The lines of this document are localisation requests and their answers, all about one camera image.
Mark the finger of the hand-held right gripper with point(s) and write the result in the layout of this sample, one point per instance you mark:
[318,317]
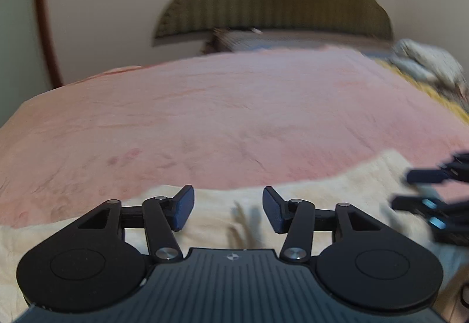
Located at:
[427,175]
[417,203]

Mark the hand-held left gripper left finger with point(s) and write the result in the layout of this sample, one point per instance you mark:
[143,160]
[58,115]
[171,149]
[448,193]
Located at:
[184,206]

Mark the cream white towel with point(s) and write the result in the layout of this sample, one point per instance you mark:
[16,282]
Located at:
[220,206]

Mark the pink floral blanket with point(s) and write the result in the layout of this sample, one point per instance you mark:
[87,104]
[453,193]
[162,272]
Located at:
[220,107]

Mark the yellow blanket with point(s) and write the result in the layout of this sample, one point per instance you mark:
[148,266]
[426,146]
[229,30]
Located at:
[445,99]

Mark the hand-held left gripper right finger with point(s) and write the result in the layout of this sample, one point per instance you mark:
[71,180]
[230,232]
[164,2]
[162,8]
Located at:
[273,208]

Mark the white crumpled quilt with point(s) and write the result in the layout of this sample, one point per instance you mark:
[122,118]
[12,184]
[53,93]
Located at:
[425,59]

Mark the wardrobe door with flower stickers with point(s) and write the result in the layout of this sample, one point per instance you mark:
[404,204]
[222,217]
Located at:
[16,33]

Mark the grey checked pillow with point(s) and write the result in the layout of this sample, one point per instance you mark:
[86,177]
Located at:
[293,38]

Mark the brown wooden door frame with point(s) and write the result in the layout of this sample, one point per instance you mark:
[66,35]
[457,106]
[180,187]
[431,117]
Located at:
[45,26]

